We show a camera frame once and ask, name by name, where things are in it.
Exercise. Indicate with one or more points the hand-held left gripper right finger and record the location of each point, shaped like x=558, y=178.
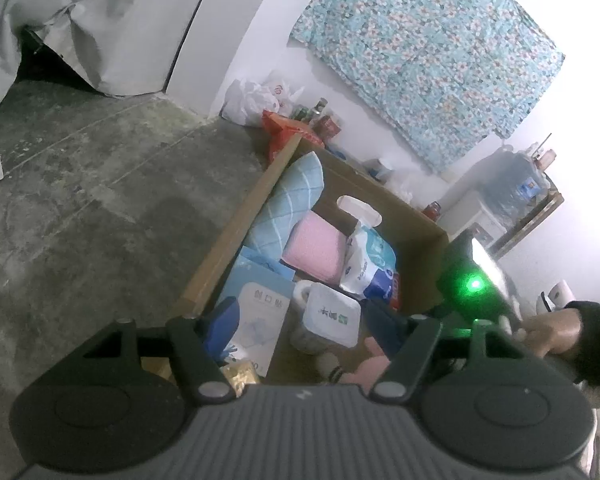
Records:
x=380, y=330

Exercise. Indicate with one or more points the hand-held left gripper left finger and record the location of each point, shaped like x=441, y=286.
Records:
x=225, y=321

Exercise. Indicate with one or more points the pink plush toy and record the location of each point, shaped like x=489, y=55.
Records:
x=370, y=365

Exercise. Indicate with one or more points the red toothpaste tube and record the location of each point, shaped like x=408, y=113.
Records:
x=395, y=292

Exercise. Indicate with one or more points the light blue face mask pack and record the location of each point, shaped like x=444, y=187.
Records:
x=265, y=310

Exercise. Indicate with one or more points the gold packet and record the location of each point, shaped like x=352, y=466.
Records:
x=240, y=375

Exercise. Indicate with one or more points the blue white tissue pack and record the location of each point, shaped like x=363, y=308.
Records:
x=370, y=265

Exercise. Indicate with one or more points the brown cardboard box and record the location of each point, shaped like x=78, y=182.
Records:
x=410, y=230

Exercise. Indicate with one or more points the pink sponge cloth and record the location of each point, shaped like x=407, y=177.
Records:
x=315, y=250

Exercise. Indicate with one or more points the blue checked towel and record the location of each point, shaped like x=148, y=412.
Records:
x=290, y=200

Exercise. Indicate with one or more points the person's right forearm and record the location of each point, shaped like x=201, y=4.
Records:
x=597, y=340

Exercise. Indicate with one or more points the person's right hand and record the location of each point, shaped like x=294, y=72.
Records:
x=550, y=332

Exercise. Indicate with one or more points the red thermos bottle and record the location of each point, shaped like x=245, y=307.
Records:
x=432, y=210

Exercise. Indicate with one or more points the patterned folded board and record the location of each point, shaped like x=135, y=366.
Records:
x=530, y=220

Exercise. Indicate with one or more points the blue water bottle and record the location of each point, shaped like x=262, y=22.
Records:
x=510, y=185

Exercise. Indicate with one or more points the clear plastic bag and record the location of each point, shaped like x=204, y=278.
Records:
x=407, y=192

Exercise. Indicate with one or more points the white cup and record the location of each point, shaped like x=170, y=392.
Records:
x=382, y=170

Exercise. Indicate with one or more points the small blue container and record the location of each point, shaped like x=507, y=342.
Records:
x=345, y=152

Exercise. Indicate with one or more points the red snack bag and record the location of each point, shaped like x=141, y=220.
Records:
x=285, y=132

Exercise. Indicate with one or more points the red can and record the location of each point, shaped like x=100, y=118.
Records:
x=330, y=125

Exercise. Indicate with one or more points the green can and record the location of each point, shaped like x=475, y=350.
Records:
x=300, y=112

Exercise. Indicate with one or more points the white plastic bag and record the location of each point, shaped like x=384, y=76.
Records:
x=250, y=100

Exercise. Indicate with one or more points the white curtain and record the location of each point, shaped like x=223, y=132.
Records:
x=80, y=20

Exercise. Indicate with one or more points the floral blue wall cloth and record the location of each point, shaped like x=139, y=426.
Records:
x=430, y=45

